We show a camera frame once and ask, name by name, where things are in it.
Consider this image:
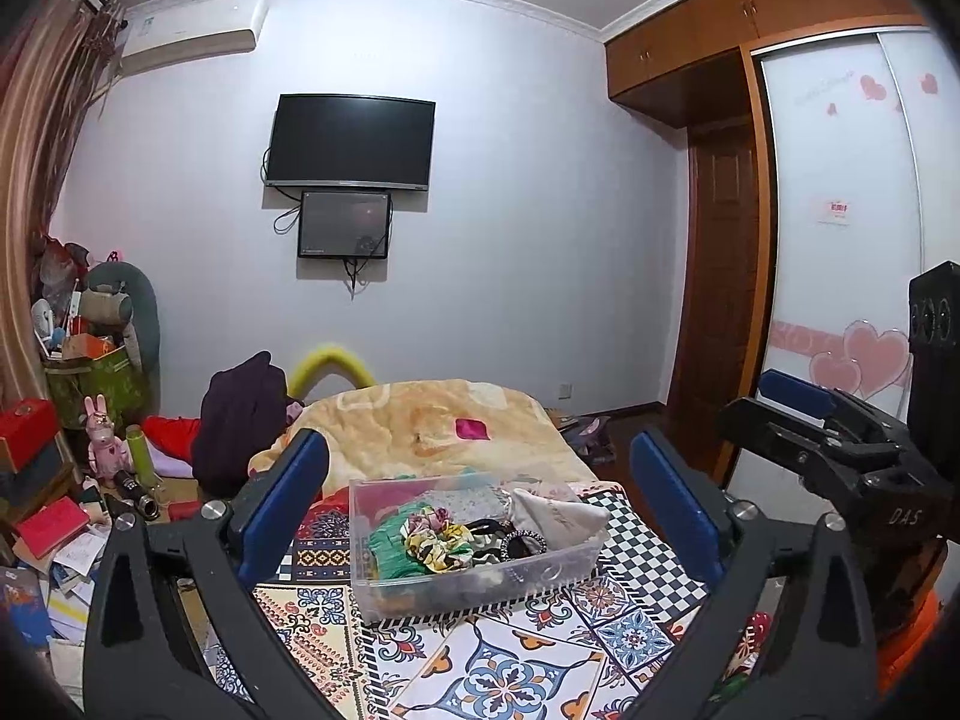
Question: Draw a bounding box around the black wall television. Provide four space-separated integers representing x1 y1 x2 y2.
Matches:
264 93 437 192

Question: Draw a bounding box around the white air conditioner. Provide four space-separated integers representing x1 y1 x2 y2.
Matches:
120 0 269 76

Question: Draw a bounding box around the striped brown curtain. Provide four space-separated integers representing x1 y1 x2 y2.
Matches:
0 0 128 421

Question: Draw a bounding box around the red book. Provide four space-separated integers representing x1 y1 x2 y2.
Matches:
13 499 92 561

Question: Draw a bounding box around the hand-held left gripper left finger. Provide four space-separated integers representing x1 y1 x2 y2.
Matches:
81 427 338 720

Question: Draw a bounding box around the light patterned cloth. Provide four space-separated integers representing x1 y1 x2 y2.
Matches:
416 481 515 515

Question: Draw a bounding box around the red cloth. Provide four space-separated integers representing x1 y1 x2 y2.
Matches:
142 414 203 460

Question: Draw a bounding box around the white cloth pouch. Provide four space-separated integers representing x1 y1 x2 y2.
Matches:
511 487 611 542

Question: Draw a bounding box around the white wardrobe sliding door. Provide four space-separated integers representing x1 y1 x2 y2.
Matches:
752 28 960 511

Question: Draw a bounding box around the red box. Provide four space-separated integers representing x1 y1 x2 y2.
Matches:
0 398 62 475

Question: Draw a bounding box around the dark purple clothing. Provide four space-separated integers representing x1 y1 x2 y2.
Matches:
190 351 302 497

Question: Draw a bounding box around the black headband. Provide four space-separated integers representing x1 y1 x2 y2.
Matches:
463 516 526 563

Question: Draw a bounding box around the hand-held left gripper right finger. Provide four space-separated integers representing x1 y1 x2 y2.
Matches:
622 427 878 720

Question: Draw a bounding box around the pile of books and papers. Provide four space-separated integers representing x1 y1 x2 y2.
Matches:
0 476 117 653

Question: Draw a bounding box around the red plastic bag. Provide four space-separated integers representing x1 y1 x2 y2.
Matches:
36 235 92 302

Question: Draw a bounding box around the green bottle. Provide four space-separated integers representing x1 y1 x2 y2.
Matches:
124 424 159 494

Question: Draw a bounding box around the yellow fleece blanket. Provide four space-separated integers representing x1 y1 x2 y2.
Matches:
250 379 602 500

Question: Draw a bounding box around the green storage bag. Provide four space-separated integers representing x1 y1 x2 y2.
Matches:
43 343 152 430

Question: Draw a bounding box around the wooden overhead cabinet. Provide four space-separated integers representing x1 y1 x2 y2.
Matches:
604 0 927 128

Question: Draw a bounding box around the clear plastic storage box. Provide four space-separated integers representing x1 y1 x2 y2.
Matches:
349 471 611 625

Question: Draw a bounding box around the black monitor cable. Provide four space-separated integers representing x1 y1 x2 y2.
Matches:
343 236 391 301

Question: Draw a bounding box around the black television cable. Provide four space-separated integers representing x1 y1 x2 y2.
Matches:
261 150 302 235

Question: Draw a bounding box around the yellow foam arch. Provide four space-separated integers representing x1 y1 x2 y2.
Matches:
288 343 377 395

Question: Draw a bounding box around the yellow multicolour scrunchie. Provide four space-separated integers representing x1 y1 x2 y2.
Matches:
403 506 476 569

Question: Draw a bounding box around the small black monitor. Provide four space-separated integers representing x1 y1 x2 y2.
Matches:
297 190 393 260

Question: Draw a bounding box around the small white fan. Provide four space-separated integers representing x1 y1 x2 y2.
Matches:
31 298 62 350

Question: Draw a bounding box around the brown wooden door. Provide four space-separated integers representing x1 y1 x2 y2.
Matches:
666 124 760 482

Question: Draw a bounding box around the pink rabbit figurine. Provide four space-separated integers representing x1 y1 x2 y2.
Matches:
82 394 131 478

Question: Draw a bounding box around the grey plush toy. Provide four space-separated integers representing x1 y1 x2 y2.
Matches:
78 261 163 377

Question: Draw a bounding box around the black flashlight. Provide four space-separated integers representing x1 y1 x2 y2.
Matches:
111 468 163 524

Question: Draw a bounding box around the black beaded hair tie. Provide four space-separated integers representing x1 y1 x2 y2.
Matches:
499 530 548 561

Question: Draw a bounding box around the patterned bed sheet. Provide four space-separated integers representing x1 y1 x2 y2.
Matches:
180 476 775 720

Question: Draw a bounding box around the green scrunchie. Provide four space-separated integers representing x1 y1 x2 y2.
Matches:
366 514 422 584

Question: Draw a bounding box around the grey purple bag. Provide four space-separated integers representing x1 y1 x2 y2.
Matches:
550 409 625 467

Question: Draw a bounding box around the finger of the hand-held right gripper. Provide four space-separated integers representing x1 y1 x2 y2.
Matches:
757 369 910 440
714 396 910 497

